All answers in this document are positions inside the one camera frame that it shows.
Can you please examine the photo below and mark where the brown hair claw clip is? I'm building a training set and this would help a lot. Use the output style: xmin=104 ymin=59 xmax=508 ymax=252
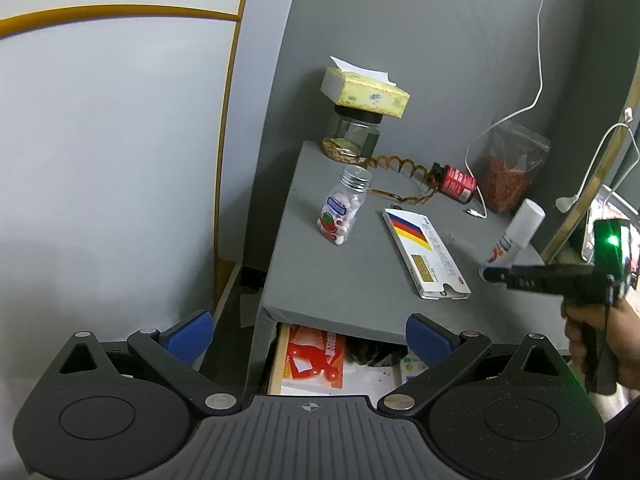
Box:
xmin=362 ymin=155 xmax=437 ymax=207

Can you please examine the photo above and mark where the grey nightstand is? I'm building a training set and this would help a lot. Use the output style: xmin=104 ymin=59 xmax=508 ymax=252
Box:
xmin=245 ymin=141 xmax=568 ymax=394

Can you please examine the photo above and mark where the glass jar black lid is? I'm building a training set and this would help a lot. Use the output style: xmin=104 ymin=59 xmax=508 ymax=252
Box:
xmin=321 ymin=105 xmax=383 ymax=164

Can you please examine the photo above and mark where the white charging cable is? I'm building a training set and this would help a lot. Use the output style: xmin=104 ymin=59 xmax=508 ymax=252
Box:
xmin=463 ymin=0 xmax=572 ymax=220

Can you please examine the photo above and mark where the white lamp cable plug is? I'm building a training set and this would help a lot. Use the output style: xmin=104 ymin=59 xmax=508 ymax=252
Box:
xmin=555 ymin=108 xmax=640 ymax=215

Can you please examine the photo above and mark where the yellow tissue box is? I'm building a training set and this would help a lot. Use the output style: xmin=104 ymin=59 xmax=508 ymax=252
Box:
xmin=320 ymin=56 xmax=410 ymax=118

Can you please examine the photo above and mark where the white medicine box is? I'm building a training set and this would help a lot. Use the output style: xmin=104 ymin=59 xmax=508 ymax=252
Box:
xmin=382 ymin=208 xmax=472 ymax=300

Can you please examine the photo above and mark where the glass bottle of pink tablets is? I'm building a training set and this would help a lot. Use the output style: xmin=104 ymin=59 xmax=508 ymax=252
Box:
xmin=317 ymin=165 xmax=372 ymax=246

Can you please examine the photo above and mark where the red and white box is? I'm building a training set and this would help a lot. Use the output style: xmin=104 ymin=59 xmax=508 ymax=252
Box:
xmin=283 ymin=325 xmax=345 ymax=391

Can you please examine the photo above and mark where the red label dark bottle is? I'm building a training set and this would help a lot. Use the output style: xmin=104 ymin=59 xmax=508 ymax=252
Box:
xmin=431 ymin=162 xmax=477 ymax=204

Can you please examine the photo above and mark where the white thermometer device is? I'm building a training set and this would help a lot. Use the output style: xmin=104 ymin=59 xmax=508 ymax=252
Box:
xmin=399 ymin=352 xmax=427 ymax=384

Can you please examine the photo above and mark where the right hand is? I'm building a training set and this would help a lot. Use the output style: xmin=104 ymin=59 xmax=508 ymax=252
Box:
xmin=561 ymin=290 xmax=639 ymax=391

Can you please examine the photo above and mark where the white spray bottle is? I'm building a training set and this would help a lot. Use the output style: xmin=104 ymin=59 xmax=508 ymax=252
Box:
xmin=484 ymin=198 xmax=546 ymax=268

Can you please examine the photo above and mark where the bag of red berries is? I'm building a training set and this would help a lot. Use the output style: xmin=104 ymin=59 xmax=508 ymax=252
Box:
xmin=483 ymin=120 xmax=551 ymax=214

